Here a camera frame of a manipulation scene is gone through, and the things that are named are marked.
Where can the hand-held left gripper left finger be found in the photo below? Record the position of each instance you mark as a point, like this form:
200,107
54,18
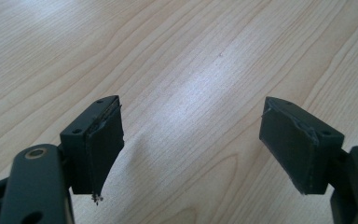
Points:
93,149

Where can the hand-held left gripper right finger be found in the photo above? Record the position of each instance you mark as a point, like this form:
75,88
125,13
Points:
298,146

